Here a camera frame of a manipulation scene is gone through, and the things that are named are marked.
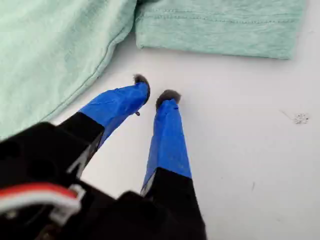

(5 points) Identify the green t-shirt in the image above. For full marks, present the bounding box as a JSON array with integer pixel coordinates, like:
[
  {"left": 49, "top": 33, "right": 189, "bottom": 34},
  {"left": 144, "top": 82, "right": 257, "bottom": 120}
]
[{"left": 0, "top": 0, "right": 307, "bottom": 140}]

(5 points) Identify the red white servo wire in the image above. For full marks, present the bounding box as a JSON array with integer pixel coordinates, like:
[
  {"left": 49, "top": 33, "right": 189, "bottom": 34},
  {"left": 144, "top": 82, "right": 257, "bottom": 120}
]
[{"left": 0, "top": 183, "right": 85, "bottom": 221}]

